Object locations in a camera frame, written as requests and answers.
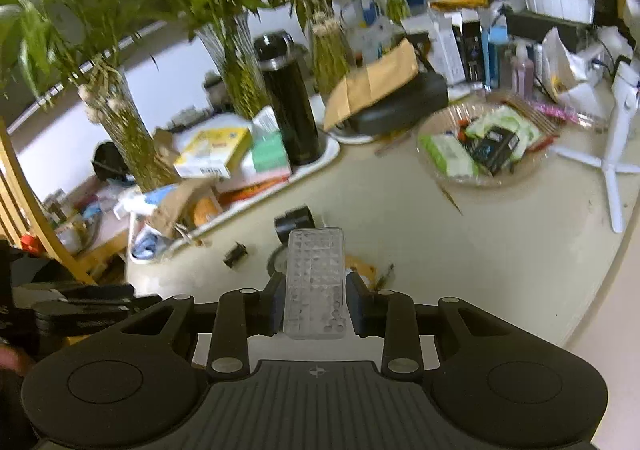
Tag black cylinder adapter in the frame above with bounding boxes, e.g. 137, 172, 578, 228
274, 206, 317, 245

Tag black snack packet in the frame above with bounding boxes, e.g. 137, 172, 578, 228
467, 126, 521, 177

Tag tall blue carton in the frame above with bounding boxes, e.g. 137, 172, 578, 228
483, 26, 512, 82

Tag yellow white medicine box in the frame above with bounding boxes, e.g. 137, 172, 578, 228
173, 126, 254, 180

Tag blue white plastic bag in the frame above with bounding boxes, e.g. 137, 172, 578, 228
142, 184, 183, 208

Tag black zip case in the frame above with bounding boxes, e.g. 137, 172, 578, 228
344, 72, 450, 137

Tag pink bottle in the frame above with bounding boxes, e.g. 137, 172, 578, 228
512, 42, 537, 97

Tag white plastic container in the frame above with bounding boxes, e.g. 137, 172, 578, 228
519, 0, 617, 25

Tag black thermos bottle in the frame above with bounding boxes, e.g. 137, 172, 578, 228
253, 30, 324, 167

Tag tall white carton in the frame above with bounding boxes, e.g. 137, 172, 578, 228
431, 21, 467, 87

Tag red flat packet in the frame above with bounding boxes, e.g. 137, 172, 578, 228
220, 176, 292, 204

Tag thin wooden stick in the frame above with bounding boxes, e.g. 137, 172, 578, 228
436, 184, 464, 217

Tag white plastic tray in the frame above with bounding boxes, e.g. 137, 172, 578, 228
126, 132, 342, 265

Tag pale pink box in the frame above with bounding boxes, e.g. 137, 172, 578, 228
215, 165, 291, 193

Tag person's left hand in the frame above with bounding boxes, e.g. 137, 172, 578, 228
0, 344, 32, 375

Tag yellow orange packet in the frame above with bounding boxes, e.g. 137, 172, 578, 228
430, 0, 489, 12

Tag white plate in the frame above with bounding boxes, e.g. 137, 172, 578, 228
330, 122, 381, 145

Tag white tripod stand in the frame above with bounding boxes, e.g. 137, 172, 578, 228
554, 0, 640, 234

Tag striped sticks bundle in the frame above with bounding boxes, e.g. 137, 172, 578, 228
374, 131, 417, 157

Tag brown tape roll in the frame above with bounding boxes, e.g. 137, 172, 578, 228
345, 255, 380, 292

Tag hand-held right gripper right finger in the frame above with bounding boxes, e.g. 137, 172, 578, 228
344, 271, 552, 377

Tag clear woven basket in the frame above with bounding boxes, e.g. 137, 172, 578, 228
416, 101, 560, 189

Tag small black connector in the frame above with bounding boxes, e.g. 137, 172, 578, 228
223, 242, 249, 268

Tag wooden chair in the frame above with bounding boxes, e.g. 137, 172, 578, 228
0, 117, 99, 287

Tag clear plastic case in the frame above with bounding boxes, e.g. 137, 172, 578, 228
283, 226, 347, 341

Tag orange white small bottle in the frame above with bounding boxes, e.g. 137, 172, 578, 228
192, 195, 224, 229

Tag green tissue pack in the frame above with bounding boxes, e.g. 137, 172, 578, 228
251, 106, 293, 177

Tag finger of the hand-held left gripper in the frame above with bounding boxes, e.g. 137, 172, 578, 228
12, 281, 137, 303

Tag tall black carton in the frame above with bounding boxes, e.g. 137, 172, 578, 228
462, 21, 486, 84

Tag brown paper envelope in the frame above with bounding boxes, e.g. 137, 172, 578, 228
322, 39, 420, 132

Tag green wipes packet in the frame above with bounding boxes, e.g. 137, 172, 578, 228
465, 109, 543, 151
419, 132, 478, 179

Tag brown cloth pouch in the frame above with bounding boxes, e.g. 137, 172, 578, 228
149, 179, 223, 243

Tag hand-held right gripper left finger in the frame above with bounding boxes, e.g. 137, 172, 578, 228
89, 274, 287, 377

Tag black bag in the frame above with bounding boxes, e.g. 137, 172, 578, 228
91, 141, 132, 181

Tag pink clear packet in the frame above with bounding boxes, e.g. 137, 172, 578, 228
529, 99, 607, 132

